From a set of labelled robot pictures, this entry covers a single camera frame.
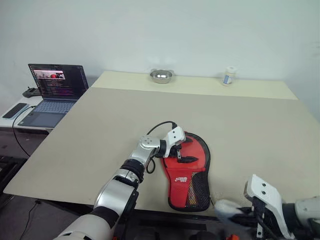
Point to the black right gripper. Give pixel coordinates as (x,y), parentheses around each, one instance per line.
(266,220)

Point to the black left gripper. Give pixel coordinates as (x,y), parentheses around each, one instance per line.
(177,148)

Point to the red and black paddle case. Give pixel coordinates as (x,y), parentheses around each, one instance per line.
(175,170)

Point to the red table tennis paddle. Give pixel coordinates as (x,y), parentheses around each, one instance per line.
(191,197)

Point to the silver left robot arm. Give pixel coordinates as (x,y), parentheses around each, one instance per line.
(115,197)

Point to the small red object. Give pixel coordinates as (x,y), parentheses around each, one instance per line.
(231,237)

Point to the dark rounded shape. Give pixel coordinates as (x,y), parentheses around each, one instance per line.
(205,236)

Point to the stainless steel bowl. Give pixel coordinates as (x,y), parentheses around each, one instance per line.
(162,78)

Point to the white bottle with blue label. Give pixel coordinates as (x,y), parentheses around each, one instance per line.
(228,78)

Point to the open grey laptop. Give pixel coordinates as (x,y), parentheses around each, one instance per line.
(60,80)

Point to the black smartphone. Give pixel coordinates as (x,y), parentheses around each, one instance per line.
(15,110)

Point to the black floor rack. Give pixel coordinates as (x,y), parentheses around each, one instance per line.
(10,167)

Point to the white side table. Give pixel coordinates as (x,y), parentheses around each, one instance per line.
(6,122)

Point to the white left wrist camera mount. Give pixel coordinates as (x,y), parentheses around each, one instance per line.
(175,135)

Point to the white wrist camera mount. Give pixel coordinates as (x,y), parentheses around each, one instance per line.
(175,135)
(265,190)

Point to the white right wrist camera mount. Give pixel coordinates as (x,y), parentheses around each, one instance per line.
(265,190)

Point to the black table frame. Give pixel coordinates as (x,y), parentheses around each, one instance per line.
(150,215)

